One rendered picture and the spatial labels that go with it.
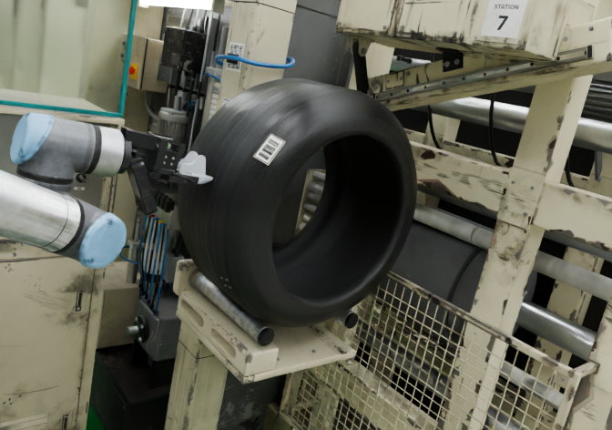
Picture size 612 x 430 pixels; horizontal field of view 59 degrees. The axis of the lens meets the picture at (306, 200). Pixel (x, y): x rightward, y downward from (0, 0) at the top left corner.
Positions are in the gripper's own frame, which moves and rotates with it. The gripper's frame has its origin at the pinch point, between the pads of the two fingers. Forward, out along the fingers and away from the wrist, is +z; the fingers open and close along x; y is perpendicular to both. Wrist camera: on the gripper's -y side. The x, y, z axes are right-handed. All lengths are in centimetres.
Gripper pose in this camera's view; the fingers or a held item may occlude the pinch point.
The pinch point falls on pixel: (205, 180)
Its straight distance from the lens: 116.4
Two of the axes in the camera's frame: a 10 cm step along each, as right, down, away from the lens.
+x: -6.1, -3.0, 7.3
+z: 7.4, 1.2, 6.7
